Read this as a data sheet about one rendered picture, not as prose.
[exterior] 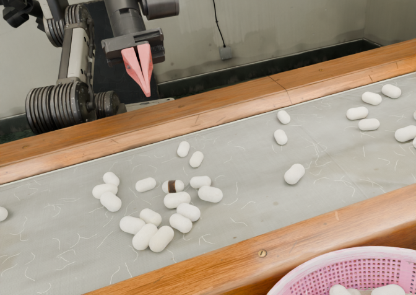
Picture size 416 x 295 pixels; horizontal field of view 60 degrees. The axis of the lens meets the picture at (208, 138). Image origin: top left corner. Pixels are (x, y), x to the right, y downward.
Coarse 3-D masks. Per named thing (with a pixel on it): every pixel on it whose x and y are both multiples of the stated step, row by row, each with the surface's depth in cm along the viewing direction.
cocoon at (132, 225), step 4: (128, 216) 47; (124, 220) 46; (128, 220) 46; (132, 220) 46; (136, 220) 46; (140, 220) 46; (120, 224) 47; (124, 224) 46; (128, 224) 46; (132, 224) 46; (136, 224) 46; (140, 224) 46; (144, 224) 46; (124, 228) 46; (128, 228) 46; (132, 228) 46; (136, 228) 45; (140, 228) 46; (128, 232) 46; (132, 232) 46; (136, 232) 46
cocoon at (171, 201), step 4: (180, 192) 50; (184, 192) 50; (168, 196) 49; (172, 196) 49; (176, 196) 49; (180, 196) 49; (184, 196) 49; (188, 196) 49; (164, 200) 49; (168, 200) 49; (172, 200) 49; (176, 200) 49; (180, 200) 49; (184, 200) 49; (188, 200) 49; (168, 204) 49; (172, 204) 49; (176, 204) 49
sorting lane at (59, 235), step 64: (256, 128) 65; (320, 128) 62; (384, 128) 59; (0, 192) 60; (64, 192) 57; (128, 192) 55; (192, 192) 52; (256, 192) 50; (320, 192) 48; (384, 192) 47; (0, 256) 47; (64, 256) 45; (128, 256) 44; (192, 256) 42
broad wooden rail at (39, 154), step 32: (320, 64) 80; (352, 64) 77; (384, 64) 75; (192, 96) 75; (224, 96) 73; (256, 96) 71; (288, 96) 71; (320, 96) 72; (64, 128) 71; (96, 128) 69; (128, 128) 67; (160, 128) 67; (192, 128) 67; (0, 160) 64; (32, 160) 63; (64, 160) 64
